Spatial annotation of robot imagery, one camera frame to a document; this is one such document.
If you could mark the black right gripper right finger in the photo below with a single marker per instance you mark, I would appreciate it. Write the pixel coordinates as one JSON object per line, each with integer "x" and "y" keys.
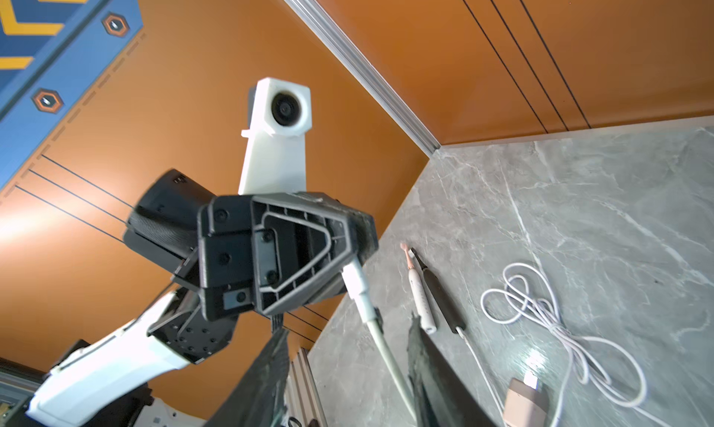
{"x": 441, "y": 399}

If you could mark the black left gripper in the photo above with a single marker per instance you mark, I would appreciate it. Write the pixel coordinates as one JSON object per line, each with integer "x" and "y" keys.
{"x": 276, "y": 251}

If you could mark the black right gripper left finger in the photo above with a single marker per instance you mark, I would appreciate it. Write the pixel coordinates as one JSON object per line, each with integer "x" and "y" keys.
{"x": 258, "y": 400}

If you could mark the pink electric toothbrush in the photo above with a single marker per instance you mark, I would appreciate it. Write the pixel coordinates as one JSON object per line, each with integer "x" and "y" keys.
{"x": 419, "y": 293}

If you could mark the pink USB charger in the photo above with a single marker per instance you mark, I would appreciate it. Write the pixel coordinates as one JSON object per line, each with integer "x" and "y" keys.
{"x": 525, "y": 404}

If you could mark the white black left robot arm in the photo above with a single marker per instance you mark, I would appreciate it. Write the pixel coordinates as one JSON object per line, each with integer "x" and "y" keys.
{"x": 107, "y": 383}

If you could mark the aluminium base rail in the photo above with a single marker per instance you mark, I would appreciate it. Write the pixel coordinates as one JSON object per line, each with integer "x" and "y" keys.
{"x": 303, "y": 403}

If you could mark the aluminium corner post left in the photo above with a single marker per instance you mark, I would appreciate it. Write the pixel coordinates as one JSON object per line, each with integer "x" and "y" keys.
{"x": 317, "y": 19}

